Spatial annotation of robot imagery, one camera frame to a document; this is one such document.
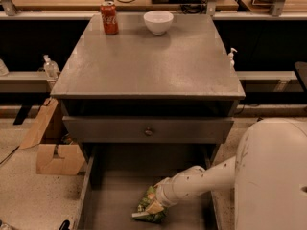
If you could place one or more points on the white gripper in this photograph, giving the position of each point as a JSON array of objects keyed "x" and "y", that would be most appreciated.
[{"x": 165, "y": 192}]

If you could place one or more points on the green jalapeno chip bag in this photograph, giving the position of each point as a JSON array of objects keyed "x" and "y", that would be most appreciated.
[{"x": 145, "y": 201}]

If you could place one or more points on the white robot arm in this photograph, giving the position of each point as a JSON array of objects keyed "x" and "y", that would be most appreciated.
[{"x": 268, "y": 174}]

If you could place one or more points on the open middle drawer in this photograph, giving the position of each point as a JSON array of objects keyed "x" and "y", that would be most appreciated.
[{"x": 122, "y": 173}]

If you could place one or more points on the round metal drawer knob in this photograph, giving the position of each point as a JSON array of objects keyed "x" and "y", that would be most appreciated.
[{"x": 148, "y": 132}]

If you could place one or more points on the closed top drawer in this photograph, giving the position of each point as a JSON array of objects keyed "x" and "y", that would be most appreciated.
[{"x": 131, "y": 130}]

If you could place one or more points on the grey drawer cabinet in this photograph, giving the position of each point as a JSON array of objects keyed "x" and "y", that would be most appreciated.
[{"x": 183, "y": 74}]

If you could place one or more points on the brown cardboard box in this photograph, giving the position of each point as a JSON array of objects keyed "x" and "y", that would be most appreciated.
[{"x": 57, "y": 153}]

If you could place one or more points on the white pump bottle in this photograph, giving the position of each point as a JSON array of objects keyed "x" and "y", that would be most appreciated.
[{"x": 231, "y": 54}]

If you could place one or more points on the clear sanitizer bottle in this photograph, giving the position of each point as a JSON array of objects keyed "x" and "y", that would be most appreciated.
[{"x": 51, "y": 68}]

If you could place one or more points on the white ceramic bowl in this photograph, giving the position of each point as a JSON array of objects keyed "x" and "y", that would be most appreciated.
[{"x": 158, "y": 22}]

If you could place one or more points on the black metal stand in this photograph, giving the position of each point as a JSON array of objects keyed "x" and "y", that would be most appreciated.
[{"x": 301, "y": 74}]

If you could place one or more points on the red cola can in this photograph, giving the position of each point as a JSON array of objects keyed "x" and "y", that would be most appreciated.
[{"x": 109, "y": 16}]

